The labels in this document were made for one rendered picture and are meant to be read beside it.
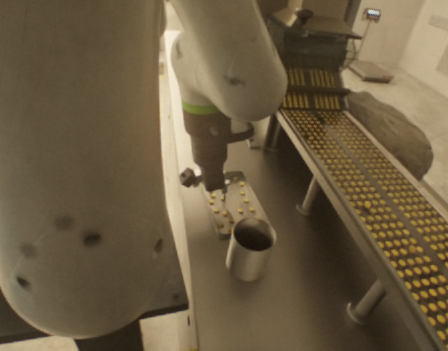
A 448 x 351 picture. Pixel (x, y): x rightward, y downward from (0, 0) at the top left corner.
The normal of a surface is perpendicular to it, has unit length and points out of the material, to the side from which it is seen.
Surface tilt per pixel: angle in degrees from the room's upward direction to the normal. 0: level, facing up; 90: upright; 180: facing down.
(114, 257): 84
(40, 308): 80
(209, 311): 0
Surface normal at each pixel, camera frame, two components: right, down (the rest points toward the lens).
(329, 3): 0.18, 0.61
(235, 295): 0.12, -0.80
